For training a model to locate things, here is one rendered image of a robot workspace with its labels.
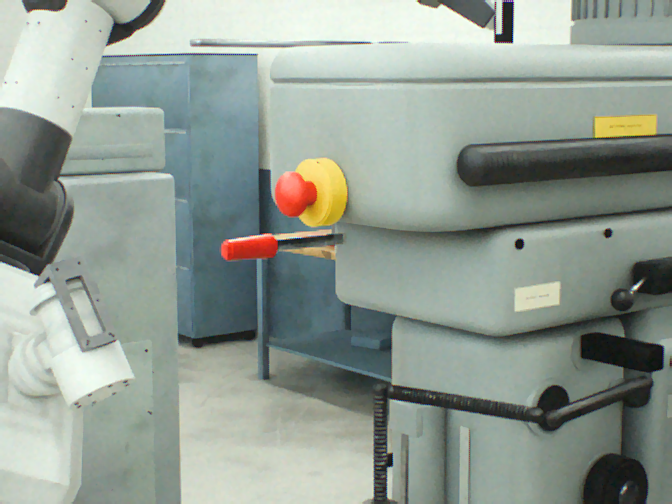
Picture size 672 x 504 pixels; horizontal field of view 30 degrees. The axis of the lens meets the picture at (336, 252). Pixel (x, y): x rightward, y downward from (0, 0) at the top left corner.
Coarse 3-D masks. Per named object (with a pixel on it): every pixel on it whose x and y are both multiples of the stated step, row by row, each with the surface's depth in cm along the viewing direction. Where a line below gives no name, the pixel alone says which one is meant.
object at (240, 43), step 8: (192, 40) 117; (200, 40) 116; (208, 40) 116; (216, 40) 117; (224, 40) 117; (232, 40) 118; (240, 40) 118; (248, 40) 119; (256, 40) 119; (264, 40) 120; (272, 40) 120; (280, 40) 121; (288, 40) 122; (296, 40) 122; (304, 40) 123; (312, 40) 123; (320, 40) 124
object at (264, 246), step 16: (240, 240) 118; (256, 240) 119; (272, 240) 120; (288, 240) 122; (304, 240) 123; (320, 240) 124; (336, 240) 125; (224, 256) 118; (240, 256) 118; (256, 256) 119; (272, 256) 121
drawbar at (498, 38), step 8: (504, 8) 122; (512, 8) 123; (504, 16) 122; (512, 16) 123; (504, 24) 122; (512, 24) 123; (504, 32) 123; (512, 32) 123; (496, 40) 123; (504, 40) 123; (512, 40) 123
